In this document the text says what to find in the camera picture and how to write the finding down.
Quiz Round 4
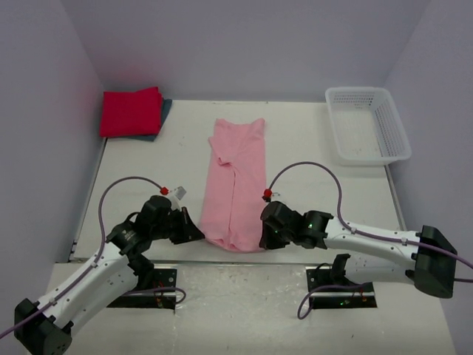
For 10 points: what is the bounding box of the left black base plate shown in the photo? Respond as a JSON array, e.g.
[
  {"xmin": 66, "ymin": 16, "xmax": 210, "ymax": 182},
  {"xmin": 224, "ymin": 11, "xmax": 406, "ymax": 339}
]
[{"xmin": 106, "ymin": 264, "xmax": 177, "ymax": 310}]

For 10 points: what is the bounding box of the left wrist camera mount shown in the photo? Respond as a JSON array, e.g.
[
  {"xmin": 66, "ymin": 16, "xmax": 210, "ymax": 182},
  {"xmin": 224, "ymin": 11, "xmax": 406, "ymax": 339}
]
[{"xmin": 160, "ymin": 186, "xmax": 186, "ymax": 210}]

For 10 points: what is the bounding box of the white plastic basket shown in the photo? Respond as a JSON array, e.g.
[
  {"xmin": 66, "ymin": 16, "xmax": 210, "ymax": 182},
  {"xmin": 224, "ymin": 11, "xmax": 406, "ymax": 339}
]
[{"xmin": 325, "ymin": 87, "xmax": 412, "ymax": 166}]

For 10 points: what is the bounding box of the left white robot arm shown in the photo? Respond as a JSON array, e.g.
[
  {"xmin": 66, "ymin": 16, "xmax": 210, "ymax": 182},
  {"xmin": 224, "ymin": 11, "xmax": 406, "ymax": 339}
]
[{"xmin": 13, "ymin": 195, "xmax": 204, "ymax": 354}]

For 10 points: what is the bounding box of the folded teal t shirt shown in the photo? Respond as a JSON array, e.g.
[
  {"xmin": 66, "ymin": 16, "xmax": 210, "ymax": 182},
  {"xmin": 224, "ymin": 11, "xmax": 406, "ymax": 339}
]
[{"xmin": 132, "ymin": 98, "xmax": 173, "ymax": 142}]

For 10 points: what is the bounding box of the pink t shirt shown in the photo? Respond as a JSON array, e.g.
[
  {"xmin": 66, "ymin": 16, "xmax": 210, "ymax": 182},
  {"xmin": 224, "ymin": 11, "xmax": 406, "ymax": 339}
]
[{"xmin": 199, "ymin": 118, "xmax": 267, "ymax": 253}]

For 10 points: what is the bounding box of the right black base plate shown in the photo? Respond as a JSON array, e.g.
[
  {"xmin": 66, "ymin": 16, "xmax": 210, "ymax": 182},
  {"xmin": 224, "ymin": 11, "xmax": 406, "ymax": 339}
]
[{"xmin": 306, "ymin": 263, "xmax": 378, "ymax": 310}]

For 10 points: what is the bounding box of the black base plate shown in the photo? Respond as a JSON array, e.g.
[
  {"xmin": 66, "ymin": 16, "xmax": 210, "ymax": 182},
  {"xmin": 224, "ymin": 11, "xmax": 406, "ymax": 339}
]
[
  {"xmin": 106, "ymin": 264, "xmax": 177, "ymax": 310},
  {"xmin": 306, "ymin": 263, "xmax": 378, "ymax": 310}
]

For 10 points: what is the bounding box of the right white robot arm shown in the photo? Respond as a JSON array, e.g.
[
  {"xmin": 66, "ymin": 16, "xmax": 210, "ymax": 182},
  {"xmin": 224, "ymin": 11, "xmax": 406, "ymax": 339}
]
[{"xmin": 259, "ymin": 201, "xmax": 457, "ymax": 299}]

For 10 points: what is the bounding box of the folded red t shirt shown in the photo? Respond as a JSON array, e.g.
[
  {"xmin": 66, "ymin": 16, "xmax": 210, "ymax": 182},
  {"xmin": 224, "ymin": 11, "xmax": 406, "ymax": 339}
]
[{"xmin": 99, "ymin": 87, "xmax": 163, "ymax": 138}]

